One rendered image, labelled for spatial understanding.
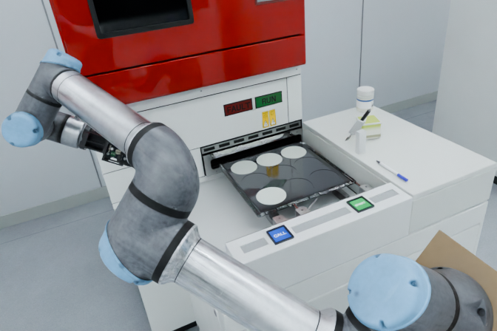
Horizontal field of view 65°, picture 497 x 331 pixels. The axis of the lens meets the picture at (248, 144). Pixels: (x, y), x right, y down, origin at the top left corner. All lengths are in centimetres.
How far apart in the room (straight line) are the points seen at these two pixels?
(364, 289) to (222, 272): 23
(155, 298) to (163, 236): 122
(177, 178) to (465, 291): 52
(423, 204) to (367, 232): 21
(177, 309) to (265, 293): 130
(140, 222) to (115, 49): 73
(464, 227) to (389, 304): 89
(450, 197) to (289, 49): 73
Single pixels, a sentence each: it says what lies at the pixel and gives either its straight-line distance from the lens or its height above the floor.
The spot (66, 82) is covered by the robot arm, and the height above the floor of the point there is 144.
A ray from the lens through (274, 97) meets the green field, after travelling 154.
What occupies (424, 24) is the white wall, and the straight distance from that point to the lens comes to 415.
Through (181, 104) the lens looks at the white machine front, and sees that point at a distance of 141.
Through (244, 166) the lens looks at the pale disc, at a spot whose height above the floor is 90.
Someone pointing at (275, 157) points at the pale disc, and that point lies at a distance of 152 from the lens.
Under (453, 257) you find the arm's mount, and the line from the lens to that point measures 87.
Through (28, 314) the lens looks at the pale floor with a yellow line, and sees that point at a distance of 255.
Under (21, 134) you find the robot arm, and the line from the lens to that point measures 93.
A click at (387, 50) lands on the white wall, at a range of 391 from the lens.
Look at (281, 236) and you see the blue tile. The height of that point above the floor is 96.
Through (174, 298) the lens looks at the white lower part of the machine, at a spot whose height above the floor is 27.
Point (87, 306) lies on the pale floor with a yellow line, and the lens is 242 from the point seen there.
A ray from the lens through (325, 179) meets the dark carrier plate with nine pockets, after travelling 138.
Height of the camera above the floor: 165
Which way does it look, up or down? 28 degrees down
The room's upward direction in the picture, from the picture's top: 6 degrees counter-clockwise
